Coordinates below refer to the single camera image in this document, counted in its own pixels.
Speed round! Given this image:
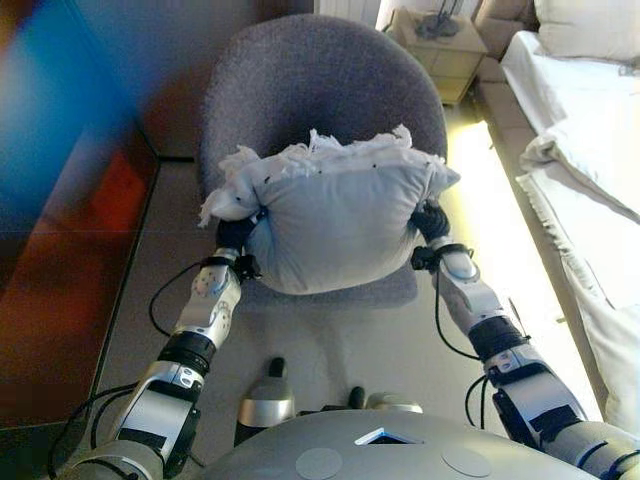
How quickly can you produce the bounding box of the dark right robot hand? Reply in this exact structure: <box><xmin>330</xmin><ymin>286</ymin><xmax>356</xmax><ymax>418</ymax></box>
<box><xmin>410</xmin><ymin>199</ymin><xmax>451</xmax><ymax>246</ymax></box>

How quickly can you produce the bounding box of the dark left robot hand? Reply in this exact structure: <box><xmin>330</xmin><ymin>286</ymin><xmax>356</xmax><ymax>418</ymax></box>
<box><xmin>214</xmin><ymin>212</ymin><xmax>266</xmax><ymax>251</ymax></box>

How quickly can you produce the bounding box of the white fringed cushion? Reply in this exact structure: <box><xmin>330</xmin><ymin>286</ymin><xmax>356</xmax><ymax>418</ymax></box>
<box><xmin>199</xmin><ymin>124</ymin><xmax>461</xmax><ymax>295</ymax></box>

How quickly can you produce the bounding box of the white sofa pillow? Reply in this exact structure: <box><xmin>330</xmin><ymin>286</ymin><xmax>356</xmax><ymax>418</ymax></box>
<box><xmin>532</xmin><ymin>0</ymin><xmax>640</xmax><ymax>64</ymax></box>

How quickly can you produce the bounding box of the bed with white bedding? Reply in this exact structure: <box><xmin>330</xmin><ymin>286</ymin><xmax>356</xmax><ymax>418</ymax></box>
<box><xmin>472</xmin><ymin>0</ymin><xmax>640</xmax><ymax>436</ymax></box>

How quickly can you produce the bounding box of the white fringed throw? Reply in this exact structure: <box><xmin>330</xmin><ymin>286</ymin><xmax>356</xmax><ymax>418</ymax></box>
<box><xmin>514</xmin><ymin>172</ymin><xmax>640</xmax><ymax>311</ymax></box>

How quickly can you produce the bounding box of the beige side cabinet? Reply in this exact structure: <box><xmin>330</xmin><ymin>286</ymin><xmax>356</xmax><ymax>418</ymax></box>
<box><xmin>387</xmin><ymin>7</ymin><xmax>489</xmax><ymax>106</ymax></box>

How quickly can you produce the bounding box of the silver left robot leg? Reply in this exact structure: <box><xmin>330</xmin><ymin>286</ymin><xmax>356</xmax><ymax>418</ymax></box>
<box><xmin>234</xmin><ymin>357</ymin><xmax>297</xmax><ymax>446</ymax></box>

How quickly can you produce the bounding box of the silver robot leg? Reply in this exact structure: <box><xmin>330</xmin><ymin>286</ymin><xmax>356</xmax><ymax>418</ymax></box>
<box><xmin>234</xmin><ymin>357</ymin><xmax>297</xmax><ymax>446</ymax></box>
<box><xmin>348</xmin><ymin>386</ymin><xmax>424</xmax><ymax>415</ymax></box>

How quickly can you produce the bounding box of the grey fabric armchair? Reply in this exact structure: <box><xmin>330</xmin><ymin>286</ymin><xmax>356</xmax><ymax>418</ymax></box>
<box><xmin>199</xmin><ymin>13</ymin><xmax>449</xmax><ymax>311</ymax></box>

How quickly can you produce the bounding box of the silver right robot leg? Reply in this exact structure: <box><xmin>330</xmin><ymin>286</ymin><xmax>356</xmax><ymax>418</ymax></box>
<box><xmin>348</xmin><ymin>386</ymin><xmax>424</xmax><ymax>415</ymax></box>

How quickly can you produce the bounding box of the white crumpled blanket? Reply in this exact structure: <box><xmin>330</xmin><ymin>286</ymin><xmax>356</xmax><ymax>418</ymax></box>
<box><xmin>499</xmin><ymin>29</ymin><xmax>640</xmax><ymax>221</ymax></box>

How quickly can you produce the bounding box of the black stand lamp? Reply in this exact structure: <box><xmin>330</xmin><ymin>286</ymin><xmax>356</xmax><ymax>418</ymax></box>
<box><xmin>417</xmin><ymin>0</ymin><xmax>461</xmax><ymax>39</ymax></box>

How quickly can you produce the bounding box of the grey robot torso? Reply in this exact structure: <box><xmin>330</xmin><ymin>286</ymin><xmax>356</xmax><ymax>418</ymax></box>
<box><xmin>199</xmin><ymin>409</ymin><xmax>596</xmax><ymax>480</ymax></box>

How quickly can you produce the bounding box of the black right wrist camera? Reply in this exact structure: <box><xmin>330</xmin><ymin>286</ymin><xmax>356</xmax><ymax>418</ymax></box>
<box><xmin>410</xmin><ymin>245</ymin><xmax>441</xmax><ymax>272</ymax></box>

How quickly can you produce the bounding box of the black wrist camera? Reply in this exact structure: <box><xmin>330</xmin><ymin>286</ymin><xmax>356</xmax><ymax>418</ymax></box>
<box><xmin>234</xmin><ymin>253</ymin><xmax>264</xmax><ymax>281</ymax></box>
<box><xmin>410</xmin><ymin>245</ymin><xmax>441</xmax><ymax>272</ymax></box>

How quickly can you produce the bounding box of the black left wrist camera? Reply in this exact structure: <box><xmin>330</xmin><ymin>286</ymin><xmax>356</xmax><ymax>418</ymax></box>
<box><xmin>234</xmin><ymin>253</ymin><xmax>264</xmax><ymax>281</ymax></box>

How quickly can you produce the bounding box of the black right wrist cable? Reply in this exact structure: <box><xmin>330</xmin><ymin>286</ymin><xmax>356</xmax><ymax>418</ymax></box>
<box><xmin>433</xmin><ymin>269</ymin><xmax>481</xmax><ymax>362</ymax></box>

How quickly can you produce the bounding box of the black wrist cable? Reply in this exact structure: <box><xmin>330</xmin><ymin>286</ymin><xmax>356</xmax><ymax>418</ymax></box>
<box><xmin>149</xmin><ymin>262</ymin><xmax>211</xmax><ymax>341</ymax></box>
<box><xmin>433</xmin><ymin>269</ymin><xmax>481</xmax><ymax>362</ymax></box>

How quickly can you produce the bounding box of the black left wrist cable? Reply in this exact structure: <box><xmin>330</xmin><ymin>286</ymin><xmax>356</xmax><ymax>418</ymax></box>
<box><xmin>149</xmin><ymin>262</ymin><xmax>211</xmax><ymax>341</ymax></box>

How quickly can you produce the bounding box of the glossy reflective wall panel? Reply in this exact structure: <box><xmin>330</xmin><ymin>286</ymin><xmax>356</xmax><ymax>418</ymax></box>
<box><xmin>0</xmin><ymin>0</ymin><xmax>316</xmax><ymax>411</ymax></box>

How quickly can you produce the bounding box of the black right upper arm cable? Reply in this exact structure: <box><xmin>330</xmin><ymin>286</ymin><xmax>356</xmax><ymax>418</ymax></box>
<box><xmin>464</xmin><ymin>373</ymin><xmax>496</xmax><ymax>429</ymax></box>

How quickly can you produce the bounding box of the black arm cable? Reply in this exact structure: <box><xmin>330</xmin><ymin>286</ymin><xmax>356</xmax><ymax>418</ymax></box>
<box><xmin>47</xmin><ymin>382</ymin><xmax>146</xmax><ymax>480</ymax></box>
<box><xmin>464</xmin><ymin>373</ymin><xmax>496</xmax><ymax>429</ymax></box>

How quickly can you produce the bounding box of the black left upper arm cable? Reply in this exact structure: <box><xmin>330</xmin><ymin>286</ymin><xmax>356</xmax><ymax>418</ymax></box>
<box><xmin>47</xmin><ymin>382</ymin><xmax>146</xmax><ymax>480</ymax></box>

